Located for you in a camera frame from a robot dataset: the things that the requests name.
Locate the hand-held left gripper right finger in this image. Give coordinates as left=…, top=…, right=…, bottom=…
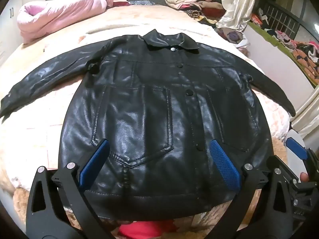
left=204, top=139, right=297, bottom=239

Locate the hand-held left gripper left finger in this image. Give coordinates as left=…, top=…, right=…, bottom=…
left=26, top=139, right=117, bottom=239

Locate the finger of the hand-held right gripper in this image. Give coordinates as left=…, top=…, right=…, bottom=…
left=285, top=137, right=317, bottom=177

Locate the black leather jacket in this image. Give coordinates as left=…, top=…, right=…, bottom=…
left=0, top=29, right=296, bottom=223

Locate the heap of colourful clothes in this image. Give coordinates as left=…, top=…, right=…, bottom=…
left=252, top=12, right=319, bottom=80

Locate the plastic bag of clothes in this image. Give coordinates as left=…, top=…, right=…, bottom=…
left=217, top=27, right=250, bottom=48

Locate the pile of folded clothes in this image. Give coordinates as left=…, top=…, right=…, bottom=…
left=163, top=0, right=225, bottom=20

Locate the white orange printed blanket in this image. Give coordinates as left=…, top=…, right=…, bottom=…
left=0, top=22, right=292, bottom=229

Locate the red cloth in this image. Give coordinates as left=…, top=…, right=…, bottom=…
left=118, top=219, right=180, bottom=239

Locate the green ledge cover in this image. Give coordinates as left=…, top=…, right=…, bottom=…
left=248, top=21, right=319, bottom=88

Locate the black window grille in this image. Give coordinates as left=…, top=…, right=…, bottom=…
left=264, top=0, right=319, bottom=34

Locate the beige bed sheet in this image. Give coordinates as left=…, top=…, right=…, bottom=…
left=15, top=4, right=217, bottom=63

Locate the pink quilt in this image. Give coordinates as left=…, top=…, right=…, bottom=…
left=17, top=0, right=107, bottom=44

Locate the white wardrobe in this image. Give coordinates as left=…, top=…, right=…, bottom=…
left=0, top=0, right=23, bottom=63

